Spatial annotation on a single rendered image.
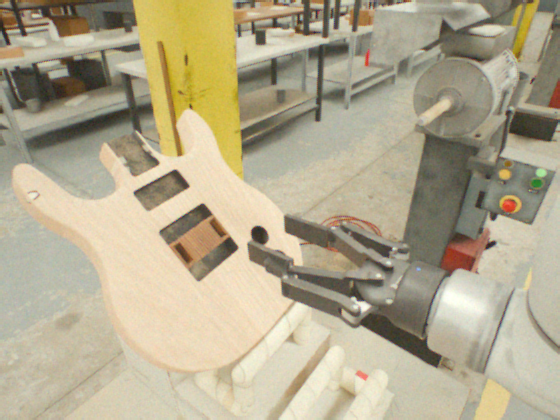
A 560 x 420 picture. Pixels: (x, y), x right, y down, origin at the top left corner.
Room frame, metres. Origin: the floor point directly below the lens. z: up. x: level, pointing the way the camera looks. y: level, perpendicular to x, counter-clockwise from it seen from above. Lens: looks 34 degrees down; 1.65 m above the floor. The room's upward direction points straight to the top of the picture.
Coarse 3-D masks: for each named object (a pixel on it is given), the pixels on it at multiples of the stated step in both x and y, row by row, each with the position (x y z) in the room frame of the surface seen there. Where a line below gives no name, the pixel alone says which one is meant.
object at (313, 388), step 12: (336, 348) 0.43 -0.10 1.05; (324, 360) 0.41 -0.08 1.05; (336, 360) 0.41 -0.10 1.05; (324, 372) 0.38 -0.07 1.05; (312, 384) 0.36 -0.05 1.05; (324, 384) 0.37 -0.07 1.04; (300, 396) 0.34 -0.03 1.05; (312, 396) 0.34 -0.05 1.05; (288, 408) 0.32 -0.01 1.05; (300, 408) 0.32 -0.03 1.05
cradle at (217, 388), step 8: (200, 376) 0.37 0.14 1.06; (208, 376) 0.37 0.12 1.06; (216, 376) 0.37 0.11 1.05; (200, 384) 0.36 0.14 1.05; (208, 384) 0.36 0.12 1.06; (216, 384) 0.36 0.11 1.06; (224, 384) 0.36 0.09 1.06; (208, 392) 0.35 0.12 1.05; (216, 392) 0.35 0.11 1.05; (224, 392) 0.34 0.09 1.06; (232, 392) 0.34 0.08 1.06; (216, 400) 0.34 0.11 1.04; (224, 400) 0.33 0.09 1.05; (232, 400) 0.33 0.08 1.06; (232, 408) 0.32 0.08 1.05; (240, 408) 0.32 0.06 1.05; (248, 408) 0.32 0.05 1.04
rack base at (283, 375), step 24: (288, 336) 0.48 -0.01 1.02; (312, 336) 0.48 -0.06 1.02; (288, 360) 0.43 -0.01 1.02; (312, 360) 0.44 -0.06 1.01; (192, 384) 0.38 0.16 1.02; (264, 384) 0.38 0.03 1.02; (288, 384) 0.38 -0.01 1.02; (192, 408) 0.34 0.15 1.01; (216, 408) 0.34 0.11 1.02; (264, 408) 0.34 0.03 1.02
